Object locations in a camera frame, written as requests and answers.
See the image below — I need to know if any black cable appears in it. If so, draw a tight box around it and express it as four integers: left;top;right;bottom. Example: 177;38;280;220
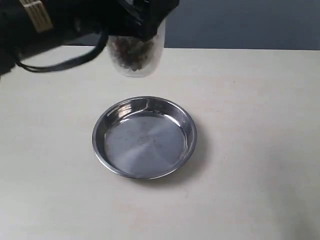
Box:
15;29;109;74

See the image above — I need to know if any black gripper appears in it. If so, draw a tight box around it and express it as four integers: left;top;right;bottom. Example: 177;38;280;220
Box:
47;0;180;45

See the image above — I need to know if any round stainless steel dish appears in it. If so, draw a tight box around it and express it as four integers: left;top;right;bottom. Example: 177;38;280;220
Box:
91;96;198;180

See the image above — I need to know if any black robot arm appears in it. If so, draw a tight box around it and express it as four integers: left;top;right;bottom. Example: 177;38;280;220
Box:
0;0;179;75

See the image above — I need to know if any clear plastic bottle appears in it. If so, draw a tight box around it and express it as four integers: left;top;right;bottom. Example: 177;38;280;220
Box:
107;20;166;78

